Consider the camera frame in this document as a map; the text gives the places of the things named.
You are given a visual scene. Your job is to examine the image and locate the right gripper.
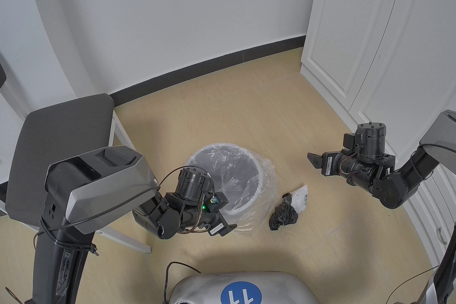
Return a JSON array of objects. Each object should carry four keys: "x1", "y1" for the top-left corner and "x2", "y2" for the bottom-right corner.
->
[{"x1": 307, "y1": 149, "x2": 360, "y2": 185}]

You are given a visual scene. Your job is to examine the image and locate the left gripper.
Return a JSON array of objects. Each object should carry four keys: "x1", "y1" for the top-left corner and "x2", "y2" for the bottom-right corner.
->
[{"x1": 186, "y1": 210, "x2": 238, "y2": 238}]

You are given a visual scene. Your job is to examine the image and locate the white plastic wrapper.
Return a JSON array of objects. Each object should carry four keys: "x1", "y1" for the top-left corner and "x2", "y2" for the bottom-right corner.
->
[{"x1": 285, "y1": 185, "x2": 309, "y2": 217}]

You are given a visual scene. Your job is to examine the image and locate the clear plastic bag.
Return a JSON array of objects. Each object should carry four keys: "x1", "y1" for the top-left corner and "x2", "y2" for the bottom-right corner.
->
[{"x1": 185, "y1": 142, "x2": 281, "y2": 238}]

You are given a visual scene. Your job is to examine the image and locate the black plastic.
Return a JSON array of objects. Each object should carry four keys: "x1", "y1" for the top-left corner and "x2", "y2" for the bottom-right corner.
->
[{"x1": 268, "y1": 193, "x2": 300, "y2": 232}]

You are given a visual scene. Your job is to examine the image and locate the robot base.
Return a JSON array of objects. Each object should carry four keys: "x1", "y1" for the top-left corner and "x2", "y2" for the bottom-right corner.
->
[{"x1": 167, "y1": 271, "x2": 321, "y2": 304}]

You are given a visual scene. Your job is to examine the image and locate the white trash bin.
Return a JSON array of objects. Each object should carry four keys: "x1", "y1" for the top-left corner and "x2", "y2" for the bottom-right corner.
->
[{"x1": 190, "y1": 142, "x2": 267, "y2": 217}]

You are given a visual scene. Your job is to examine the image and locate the white wardrobe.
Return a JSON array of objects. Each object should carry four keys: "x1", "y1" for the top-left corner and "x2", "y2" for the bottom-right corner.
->
[{"x1": 300, "y1": 0, "x2": 456, "y2": 276}]

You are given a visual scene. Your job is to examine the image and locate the grey seat white chair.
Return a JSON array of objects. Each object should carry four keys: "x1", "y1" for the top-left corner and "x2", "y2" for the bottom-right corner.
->
[{"x1": 0, "y1": 52, "x2": 152, "y2": 254}]

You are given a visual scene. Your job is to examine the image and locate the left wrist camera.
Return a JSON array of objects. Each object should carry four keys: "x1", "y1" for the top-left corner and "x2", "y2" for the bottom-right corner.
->
[{"x1": 208, "y1": 191, "x2": 229, "y2": 213}]

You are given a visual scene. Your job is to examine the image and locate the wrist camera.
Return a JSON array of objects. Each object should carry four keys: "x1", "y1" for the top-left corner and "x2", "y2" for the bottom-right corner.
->
[
  {"x1": 341, "y1": 132, "x2": 357, "y2": 153},
  {"x1": 208, "y1": 191, "x2": 229, "y2": 213}
]

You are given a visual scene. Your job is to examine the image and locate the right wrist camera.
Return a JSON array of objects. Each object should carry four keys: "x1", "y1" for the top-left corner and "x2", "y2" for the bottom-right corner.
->
[{"x1": 341, "y1": 132, "x2": 357, "y2": 153}]

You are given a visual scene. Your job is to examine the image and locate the black cable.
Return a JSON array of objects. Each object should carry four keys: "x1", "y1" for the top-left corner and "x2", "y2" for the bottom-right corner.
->
[{"x1": 163, "y1": 261, "x2": 203, "y2": 302}]

